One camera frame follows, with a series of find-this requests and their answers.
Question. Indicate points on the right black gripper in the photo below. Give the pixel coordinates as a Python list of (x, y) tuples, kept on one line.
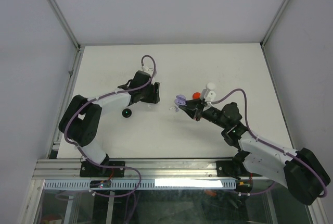
[(190, 108)]

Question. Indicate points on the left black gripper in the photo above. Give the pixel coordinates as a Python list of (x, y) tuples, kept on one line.
[(154, 98)]

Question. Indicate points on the purple earbud charging case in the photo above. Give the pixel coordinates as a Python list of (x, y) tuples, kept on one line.
[(180, 100)]

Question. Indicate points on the red earbud charging case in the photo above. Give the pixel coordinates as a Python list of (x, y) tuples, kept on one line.
[(196, 95)]

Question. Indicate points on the black earbud charging case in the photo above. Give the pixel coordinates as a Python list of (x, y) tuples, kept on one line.
[(126, 113)]

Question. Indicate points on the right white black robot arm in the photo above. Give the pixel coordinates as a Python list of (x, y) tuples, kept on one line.
[(298, 171)]

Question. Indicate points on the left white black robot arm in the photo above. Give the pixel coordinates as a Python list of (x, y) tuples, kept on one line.
[(81, 119)]

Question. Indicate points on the white earbud charging case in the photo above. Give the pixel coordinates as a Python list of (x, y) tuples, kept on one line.
[(210, 86)]

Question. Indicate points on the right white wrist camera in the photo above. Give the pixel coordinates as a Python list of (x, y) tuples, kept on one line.
[(207, 95)]

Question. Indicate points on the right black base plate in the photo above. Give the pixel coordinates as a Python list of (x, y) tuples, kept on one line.
[(231, 168)]

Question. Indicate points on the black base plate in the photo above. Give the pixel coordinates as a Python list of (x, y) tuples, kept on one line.
[(89, 170), (231, 168)]

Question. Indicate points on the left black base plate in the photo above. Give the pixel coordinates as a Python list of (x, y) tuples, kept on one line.
[(89, 170)]

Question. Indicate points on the aluminium mounting rail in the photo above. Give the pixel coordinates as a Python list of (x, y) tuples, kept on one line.
[(201, 168)]

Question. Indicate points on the grey slotted cable duct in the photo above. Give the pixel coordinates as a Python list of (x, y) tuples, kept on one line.
[(148, 184)]

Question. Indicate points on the left aluminium frame post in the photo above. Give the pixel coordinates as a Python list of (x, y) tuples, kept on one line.
[(64, 24)]

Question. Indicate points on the aluminium frame post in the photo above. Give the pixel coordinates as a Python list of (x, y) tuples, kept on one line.
[(273, 24), (64, 24)]

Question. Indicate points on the right aluminium frame post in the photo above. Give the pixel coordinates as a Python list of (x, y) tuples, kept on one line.
[(273, 24)]

